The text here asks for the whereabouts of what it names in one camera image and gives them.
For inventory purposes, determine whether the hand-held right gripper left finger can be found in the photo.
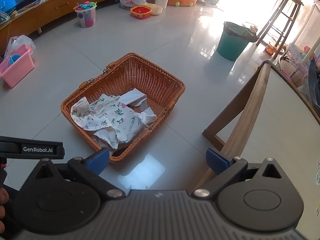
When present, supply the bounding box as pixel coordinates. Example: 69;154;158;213
22;148;126;200

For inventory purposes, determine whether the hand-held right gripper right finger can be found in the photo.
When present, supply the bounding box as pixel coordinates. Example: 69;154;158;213
192;148;292;199

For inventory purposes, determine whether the floral baby shirt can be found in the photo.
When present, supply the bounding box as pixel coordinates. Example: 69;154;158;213
71;88;157;150

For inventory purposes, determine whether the brown wicker basket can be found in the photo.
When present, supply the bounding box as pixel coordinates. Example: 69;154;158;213
61;52;186;164

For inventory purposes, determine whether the person's left hand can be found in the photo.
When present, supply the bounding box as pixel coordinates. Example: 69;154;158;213
0;189;8;233

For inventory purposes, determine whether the wooden table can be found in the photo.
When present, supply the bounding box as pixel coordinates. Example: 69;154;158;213
195;60;320;238

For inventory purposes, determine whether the pink plastic storage bin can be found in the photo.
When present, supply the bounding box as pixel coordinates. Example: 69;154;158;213
0;44;35;88

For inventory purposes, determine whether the clear plastic bag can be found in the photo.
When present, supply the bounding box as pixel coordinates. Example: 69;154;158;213
4;35;36;58

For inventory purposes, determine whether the green trash bin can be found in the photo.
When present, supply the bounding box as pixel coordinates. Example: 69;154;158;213
216;21;258;61

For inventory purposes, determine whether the orange toy bucket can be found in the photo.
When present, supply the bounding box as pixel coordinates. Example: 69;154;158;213
265;42;277;55

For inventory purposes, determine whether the polka dot toy bucket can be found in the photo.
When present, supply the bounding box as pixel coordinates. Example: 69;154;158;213
74;1;97;28

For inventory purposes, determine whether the wooden television cabinet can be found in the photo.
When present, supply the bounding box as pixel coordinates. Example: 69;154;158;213
0;0;128;55

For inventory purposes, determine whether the red plastic bowl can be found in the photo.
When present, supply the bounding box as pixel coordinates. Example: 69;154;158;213
130;5;152;19

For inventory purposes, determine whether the cream plastic basin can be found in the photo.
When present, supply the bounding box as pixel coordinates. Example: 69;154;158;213
144;3;163;15

